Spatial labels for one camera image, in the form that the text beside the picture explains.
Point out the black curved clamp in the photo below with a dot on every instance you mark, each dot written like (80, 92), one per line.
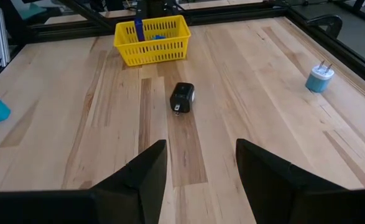
(325, 20)

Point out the black floor bar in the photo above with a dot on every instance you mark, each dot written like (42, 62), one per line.
(356, 12)

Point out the black wall charger with prongs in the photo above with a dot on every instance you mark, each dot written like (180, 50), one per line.
(182, 98)

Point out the blue printed packet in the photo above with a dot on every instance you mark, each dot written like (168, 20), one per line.
(159, 37)

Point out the dark blue box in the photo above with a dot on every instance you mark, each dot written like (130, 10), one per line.
(139, 29)

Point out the yellow plastic basket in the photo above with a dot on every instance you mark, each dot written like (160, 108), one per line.
(151, 56)

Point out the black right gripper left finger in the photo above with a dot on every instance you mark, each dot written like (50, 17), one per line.
(76, 208)

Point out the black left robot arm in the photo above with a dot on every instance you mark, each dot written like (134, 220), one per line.
(157, 7)

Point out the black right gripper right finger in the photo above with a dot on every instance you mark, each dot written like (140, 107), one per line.
(294, 202)

